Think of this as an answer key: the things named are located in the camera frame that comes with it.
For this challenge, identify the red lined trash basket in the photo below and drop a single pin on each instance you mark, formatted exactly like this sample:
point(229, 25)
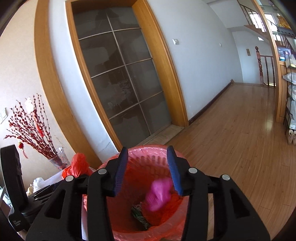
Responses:
point(146, 164)

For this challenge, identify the black speaker box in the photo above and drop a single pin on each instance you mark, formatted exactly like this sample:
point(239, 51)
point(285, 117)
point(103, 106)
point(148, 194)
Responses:
point(12, 174)

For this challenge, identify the dark green wrapper trash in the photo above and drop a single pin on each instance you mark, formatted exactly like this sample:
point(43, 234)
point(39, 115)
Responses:
point(137, 213)

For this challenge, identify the pink plastic trash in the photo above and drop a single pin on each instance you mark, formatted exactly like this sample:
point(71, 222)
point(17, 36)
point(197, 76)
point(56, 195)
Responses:
point(159, 194)

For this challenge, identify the white wall switch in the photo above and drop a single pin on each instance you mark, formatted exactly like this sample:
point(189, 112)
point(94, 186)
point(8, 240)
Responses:
point(175, 41)

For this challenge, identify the glass panel sliding door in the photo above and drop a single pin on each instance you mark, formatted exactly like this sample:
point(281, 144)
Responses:
point(123, 73)

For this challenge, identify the clear glass vase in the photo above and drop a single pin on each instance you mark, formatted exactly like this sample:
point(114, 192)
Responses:
point(60, 161)

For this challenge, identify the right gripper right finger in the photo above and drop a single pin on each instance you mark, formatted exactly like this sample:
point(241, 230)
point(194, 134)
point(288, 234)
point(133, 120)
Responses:
point(234, 216)

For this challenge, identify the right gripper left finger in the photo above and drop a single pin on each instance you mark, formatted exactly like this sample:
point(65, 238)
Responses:
point(61, 216)

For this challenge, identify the wire shelf rack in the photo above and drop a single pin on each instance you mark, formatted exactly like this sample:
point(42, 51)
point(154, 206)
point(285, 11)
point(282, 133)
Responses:
point(286, 52)

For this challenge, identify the wooden stair railing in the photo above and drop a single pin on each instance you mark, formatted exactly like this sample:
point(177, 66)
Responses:
point(266, 69)

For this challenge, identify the red berry branch bouquet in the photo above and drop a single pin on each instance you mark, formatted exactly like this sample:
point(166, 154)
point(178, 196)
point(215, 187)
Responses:
point(31, 126)

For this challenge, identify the red plastic bag trash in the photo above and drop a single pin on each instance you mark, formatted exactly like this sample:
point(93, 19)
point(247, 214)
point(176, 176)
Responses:
point(78, 167)

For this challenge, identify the plush toys pile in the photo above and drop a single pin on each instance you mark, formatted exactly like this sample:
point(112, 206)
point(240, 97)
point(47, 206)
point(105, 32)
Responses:
point(37, 184)

